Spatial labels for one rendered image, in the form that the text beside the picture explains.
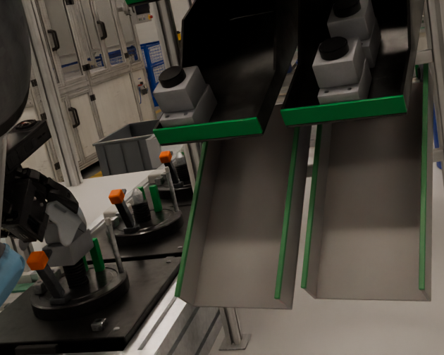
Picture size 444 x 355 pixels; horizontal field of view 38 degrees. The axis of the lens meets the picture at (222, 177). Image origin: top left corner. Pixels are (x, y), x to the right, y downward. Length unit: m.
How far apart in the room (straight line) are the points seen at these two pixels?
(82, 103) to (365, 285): 5.99
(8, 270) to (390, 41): 0.49
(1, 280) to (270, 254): 0.31
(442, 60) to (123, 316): 0.51
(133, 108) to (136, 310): 6.68
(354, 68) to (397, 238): 0.20
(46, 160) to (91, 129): 0.78
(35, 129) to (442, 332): 0.59
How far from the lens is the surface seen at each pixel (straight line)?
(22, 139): 0.82
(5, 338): 0.91
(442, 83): 0.79
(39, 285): 0.96
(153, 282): 0.94
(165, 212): 1.18
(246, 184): 0.82
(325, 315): 0.99
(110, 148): 2.96
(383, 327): 0.94
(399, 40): 0.79
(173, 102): 0.72
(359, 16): 0.73
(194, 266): 0.79
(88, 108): 6.69
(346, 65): 0.66
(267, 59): 0.82
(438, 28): 0.79
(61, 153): 2.16
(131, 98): 7.49
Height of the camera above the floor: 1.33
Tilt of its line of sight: 15 degrees down
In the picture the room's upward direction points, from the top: 12 degrees counter-clockwise
